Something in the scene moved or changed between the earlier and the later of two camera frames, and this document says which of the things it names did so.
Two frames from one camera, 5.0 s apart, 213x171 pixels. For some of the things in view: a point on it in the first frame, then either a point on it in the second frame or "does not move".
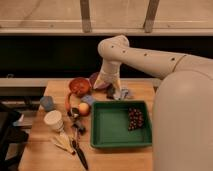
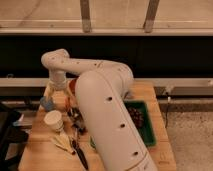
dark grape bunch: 136,118 does not move
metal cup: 74,113 does not move
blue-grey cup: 47,103 does not move
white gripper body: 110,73 -> 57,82
